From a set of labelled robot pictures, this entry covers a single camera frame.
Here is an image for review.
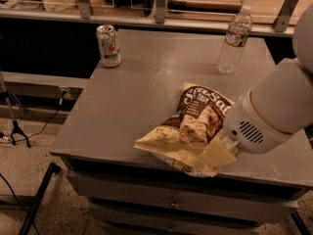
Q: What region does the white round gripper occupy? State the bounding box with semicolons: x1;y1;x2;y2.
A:
197;93;292;171

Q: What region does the brown and yellow chip bag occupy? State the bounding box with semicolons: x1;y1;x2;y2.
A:
134;83;233;177

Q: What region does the white green 7up can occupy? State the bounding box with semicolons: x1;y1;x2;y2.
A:
96;24;121;68

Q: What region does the grey drawer cabinet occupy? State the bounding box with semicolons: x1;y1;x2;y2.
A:
52;29;312;235

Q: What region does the clear plastic water bottle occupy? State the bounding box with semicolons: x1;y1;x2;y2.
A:
217;5;253;74

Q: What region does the black metal floor bar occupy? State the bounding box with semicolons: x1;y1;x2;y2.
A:
19;163;61;235

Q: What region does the black tripod stand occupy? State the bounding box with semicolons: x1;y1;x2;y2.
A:
0;70;30;148

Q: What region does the grey metal shelf rail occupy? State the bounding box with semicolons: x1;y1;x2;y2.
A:
0;8;232;33

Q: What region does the black floor cable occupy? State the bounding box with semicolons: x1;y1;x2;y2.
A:
0;88;68;145

